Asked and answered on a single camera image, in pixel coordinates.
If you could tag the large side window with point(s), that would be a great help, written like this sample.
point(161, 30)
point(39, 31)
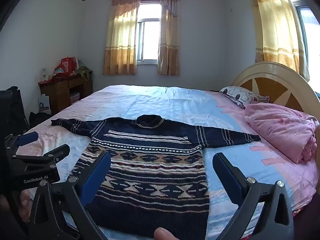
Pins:
point(308, 30)

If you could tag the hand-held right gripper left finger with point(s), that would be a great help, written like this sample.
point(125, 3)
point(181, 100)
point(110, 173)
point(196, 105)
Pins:
point(96, 177)

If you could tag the sliding glass window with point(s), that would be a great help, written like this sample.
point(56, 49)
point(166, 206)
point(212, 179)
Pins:
point(148, 35)

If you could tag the large yellow patterned curtain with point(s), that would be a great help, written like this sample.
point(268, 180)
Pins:
point(275, 22)

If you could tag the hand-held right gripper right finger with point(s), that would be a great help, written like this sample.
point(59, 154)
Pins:
point(228, 177)

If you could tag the person's left hand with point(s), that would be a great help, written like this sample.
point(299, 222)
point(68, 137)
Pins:
point(25, 205)

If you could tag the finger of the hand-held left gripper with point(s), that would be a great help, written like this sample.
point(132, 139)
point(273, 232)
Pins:
point(53, 153)
point(28, 137)

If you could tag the red gift bag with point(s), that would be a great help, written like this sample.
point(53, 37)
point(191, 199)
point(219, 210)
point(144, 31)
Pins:
point(68, 65)

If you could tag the navy patterned knit sweater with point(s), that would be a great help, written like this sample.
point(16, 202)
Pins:
point(155, 170)

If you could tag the white printed paper bag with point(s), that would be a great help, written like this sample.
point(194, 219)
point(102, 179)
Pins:
point(44, 105)

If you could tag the small white ornament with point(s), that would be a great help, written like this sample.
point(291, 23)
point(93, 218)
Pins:
point(45, 73)

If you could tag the cream wooden bed headboard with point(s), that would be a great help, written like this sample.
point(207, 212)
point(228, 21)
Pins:
point(280, 77)

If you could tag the pink folded quilt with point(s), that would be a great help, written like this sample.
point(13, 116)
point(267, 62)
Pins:
point(282, 127)

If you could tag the bed with blue pink sheet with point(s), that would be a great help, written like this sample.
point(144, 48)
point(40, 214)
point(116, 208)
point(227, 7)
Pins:
point(185, 105)

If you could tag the patterned white pillow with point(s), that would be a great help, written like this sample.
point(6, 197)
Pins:
point(241, 95)

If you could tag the yellow orange window curtain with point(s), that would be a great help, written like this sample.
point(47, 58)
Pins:
point(121, 37)
point(168, 35)

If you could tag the black chair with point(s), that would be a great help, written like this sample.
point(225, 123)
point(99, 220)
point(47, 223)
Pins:
point(12, 110)

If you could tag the person's right hand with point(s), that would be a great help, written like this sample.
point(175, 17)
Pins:
point(163, 234)

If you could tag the black bag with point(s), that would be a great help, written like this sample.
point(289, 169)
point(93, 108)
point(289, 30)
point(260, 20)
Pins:
point(40, 120)

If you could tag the red cloth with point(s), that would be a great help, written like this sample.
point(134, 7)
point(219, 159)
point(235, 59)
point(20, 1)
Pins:
point(60, 76)

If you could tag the brown wooden desk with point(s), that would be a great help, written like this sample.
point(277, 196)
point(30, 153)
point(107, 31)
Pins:
point(60, 92)

